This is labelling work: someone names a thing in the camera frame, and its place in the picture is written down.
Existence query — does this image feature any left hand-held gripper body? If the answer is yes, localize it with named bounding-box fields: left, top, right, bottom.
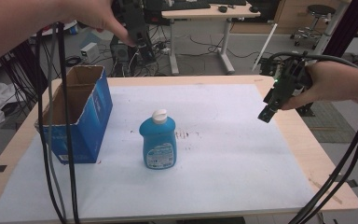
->
left=113, top=0, right=157, bottom=63

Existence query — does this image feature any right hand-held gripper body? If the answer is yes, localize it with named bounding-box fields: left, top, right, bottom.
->
left=262, top=55, right=313, bottom=110

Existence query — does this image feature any blue cardboard box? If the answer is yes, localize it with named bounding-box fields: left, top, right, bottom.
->
left=34, top=64, right=114, bottom=165

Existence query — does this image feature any blue bottle with white cap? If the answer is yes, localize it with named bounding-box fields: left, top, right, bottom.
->
left=138, top=108, right=178, bottom=171

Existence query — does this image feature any person's left hand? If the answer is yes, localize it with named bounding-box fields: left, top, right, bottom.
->
left=57, top=0, right=137, bottom=48

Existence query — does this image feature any person's right hand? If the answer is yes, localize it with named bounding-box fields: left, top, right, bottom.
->
left=281, top=61, right=358, bottom=111

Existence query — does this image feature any white pole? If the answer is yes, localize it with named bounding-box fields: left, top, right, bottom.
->
left=251, top=22, right=279, bottom=73

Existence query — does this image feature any black keyboard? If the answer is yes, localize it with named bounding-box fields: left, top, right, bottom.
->
left=167, top=0, right=212, bottom=11

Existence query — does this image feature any white paper sheet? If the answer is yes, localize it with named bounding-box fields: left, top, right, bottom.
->
left=0, top=83, right=317, bottom=224

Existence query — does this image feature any small white box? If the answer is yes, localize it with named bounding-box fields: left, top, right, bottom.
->
left=79, top=42, right=102, bottom=65

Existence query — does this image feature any grey floor mat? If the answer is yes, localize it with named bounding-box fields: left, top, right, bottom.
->
left=296, top=101, right=357, bottom=145

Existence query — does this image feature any white metal stand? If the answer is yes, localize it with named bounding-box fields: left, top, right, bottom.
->
left=311, top=0, right=352, bottom=56

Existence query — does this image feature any wooden desk with white legs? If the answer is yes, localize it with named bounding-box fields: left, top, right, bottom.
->
left=161, top=2, right=262, bottom=77

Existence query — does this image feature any black round stool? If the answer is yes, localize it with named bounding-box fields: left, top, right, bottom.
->
left=290, top=4, right=337, bottom=49

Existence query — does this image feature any dark curtain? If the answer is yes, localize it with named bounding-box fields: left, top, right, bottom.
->
left=322, top=0, right=358, bottom=59

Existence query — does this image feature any thin wooden stick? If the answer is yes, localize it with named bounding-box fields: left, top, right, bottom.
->
left=307, top=177, right=345, bottom=205

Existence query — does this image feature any black cable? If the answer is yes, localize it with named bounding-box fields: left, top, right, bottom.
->
left=265, top=50, right=358, bottom=224
left=297, top=108, right=358, bottom=224
left=56, top=21, right=81, bottom=224
left=34, top=28, right=68, bottom=224

